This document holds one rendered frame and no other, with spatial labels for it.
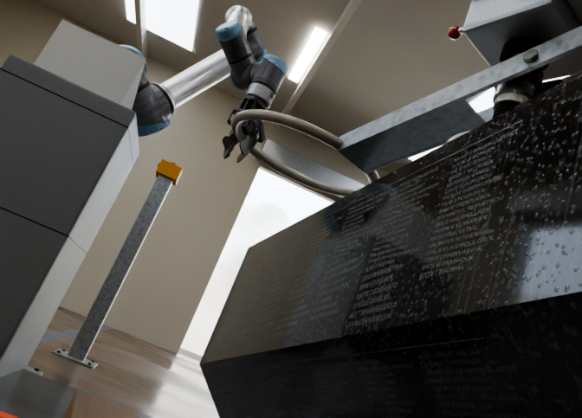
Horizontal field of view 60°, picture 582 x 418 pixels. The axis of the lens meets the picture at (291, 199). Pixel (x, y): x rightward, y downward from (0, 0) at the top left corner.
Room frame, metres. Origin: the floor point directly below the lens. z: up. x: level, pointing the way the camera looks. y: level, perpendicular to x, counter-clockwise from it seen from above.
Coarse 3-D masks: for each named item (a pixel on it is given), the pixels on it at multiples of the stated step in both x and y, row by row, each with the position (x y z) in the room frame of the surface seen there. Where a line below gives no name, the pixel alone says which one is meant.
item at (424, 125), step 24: (552, 48) 0.77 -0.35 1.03; (576, 48) 0.74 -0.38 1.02; (480, 72) 0.89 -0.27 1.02; (504, 72) 0.84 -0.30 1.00; (432, 96) 0.98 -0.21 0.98; (456, 96) 0.92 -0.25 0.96; (384, 120) 1.09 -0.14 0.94; (408, 120) 1.02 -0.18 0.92; (432, 120) 1.01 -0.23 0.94; (456, 120) 0.99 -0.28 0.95; (480, 120) 0.97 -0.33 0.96; (360, 144) 1.15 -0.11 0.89; (384, 144) 1.13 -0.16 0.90; (408, 144) 1.11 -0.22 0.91; (432, 144) 1.08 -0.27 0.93; (360, 168) 1.25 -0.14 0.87
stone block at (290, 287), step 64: (512, 128) 0.45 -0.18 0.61; (576, 128) 0.37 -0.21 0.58; (384, 192) 0.68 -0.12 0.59; (448, 192) 0.52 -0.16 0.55; (512, 192) 0.42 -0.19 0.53; (576, 192) 0.35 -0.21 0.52; (256, 256) 1.24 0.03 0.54; (320, 256) 0.83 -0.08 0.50; (384, 256) 0.62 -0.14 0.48; (448, 256) 0.49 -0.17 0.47; (512, 256) 0.40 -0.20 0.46; (576, 256) 0.34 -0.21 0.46; (256, 320) 1.04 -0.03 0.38; (320, 320) 0.74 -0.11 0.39; (384, 320) 0.57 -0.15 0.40; (448, 320) 0.47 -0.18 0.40; (512, 320) 0.40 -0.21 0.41; (576, 320) 0.35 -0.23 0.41; (256, 384) 1.03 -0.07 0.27; (320, 384) 0.77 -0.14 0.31; (384, 384) 0.62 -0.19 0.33; (448, 384) 0.51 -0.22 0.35; (512, 384) 0.43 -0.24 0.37; (576, 384) 0.38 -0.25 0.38
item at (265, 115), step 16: (240, 112) 1.31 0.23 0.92; (256, 112) 1.24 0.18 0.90; (272, 112) 1.21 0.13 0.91; (240, 128) 1.42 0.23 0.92; (304, 128) 1.18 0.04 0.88; (320, 128) 1.18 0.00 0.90; (336, 144) 1.19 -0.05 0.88; (272, 160) 1.61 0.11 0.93; (288, 176) 1.64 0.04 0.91; (304, 176) 1.64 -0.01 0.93; (368, 176) 1.29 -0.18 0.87; (336, 192) 1.58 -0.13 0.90
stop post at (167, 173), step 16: (160, 176) 2.58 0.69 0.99; (176, 176) 2.58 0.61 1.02; (160, 192) 2.59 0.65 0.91; (144, 208) 2.58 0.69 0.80; (144, 224) 2.59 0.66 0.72; (128, 240) 2.58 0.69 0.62; (144, 240) 2.65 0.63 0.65; (128, 256) 2.59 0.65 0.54; (112, 272) 2.58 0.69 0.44; (128, 272) 2.67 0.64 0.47; (112, 288) 2.59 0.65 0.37; (96, 304) 2.58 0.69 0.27; (112, 304) 2.63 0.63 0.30; (96, 320) 2.59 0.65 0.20; (80, 336) 2.58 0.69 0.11; (96, 336) 2.65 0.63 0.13; (64, 352) 2.64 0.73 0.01; (80, 352) 2.59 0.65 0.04
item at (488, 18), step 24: (480, 0) 0.88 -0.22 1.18; (504, 0) 0.83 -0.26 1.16; (528, 0) 0.78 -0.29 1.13; (552, 0) 0.74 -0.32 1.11; (480, 24) 0.86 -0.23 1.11; (504, 24) 0.83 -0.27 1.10; (528, 24) 0.81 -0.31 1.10; (552, 24) 0.79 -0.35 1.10; (576, 24) 0.79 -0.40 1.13; (480, 48) 0.93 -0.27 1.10; (504, 48) 0.88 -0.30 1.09; (528, 48) 0.84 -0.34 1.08; (552, 72) 0.91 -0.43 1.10; (576, 72) 0.88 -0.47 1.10
